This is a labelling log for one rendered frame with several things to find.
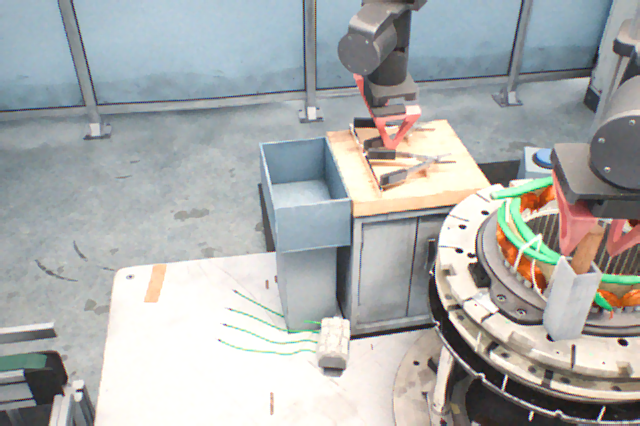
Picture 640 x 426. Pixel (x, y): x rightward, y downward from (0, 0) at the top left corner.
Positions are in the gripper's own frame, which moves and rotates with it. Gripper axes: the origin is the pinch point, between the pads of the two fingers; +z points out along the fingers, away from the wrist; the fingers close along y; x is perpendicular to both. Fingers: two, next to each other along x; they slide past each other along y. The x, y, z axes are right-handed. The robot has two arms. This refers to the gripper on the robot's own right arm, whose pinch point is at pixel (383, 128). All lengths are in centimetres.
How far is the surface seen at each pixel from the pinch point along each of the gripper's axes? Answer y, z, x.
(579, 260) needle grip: 42.3, -12.8, 6.3
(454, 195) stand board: 14.3, 2.6, 6.3
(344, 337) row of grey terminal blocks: 17.5, 26.2, -10.1
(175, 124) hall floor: -190, 119, -45
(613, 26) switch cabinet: -165, 81, 156
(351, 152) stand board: 1.8, 2.2, -5.5
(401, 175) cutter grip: 12.2, -0.6, -0.9
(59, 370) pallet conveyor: 8, 34, -56
